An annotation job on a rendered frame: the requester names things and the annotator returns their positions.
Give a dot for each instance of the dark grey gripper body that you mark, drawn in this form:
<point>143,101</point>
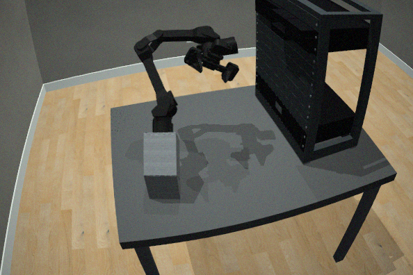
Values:
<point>211,60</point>

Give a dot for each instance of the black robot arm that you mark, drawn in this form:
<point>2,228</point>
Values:
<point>166,104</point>

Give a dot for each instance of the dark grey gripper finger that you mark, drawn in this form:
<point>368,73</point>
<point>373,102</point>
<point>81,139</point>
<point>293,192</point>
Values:
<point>196,61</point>
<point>228,73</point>

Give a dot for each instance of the black server rack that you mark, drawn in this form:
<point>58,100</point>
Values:
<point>290,78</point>

